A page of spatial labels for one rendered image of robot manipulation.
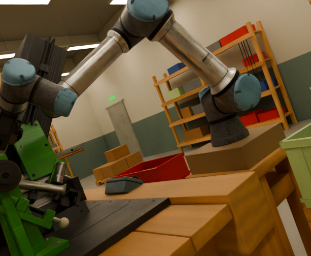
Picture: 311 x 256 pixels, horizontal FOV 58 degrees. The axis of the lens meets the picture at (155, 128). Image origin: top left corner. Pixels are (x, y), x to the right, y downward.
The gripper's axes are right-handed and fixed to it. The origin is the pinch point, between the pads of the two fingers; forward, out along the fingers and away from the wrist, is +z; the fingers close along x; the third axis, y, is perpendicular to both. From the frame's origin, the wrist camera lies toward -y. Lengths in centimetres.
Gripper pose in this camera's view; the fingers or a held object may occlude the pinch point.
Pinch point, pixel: (3, 142)
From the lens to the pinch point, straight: 107.2
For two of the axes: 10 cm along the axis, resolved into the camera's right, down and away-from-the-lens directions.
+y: 0.3, -7.9, 6.1
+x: -8.8, -3.1, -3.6
